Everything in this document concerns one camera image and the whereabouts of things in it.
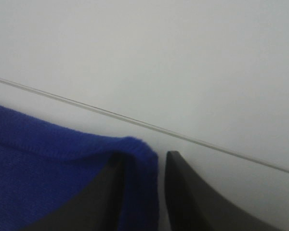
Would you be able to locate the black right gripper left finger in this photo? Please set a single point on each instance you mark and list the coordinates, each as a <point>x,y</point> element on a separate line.
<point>96,208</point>

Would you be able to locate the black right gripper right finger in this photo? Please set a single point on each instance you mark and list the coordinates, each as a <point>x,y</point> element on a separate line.
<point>193,205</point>

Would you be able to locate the blue microfibre towel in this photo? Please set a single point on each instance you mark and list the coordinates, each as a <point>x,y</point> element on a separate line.
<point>43,165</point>

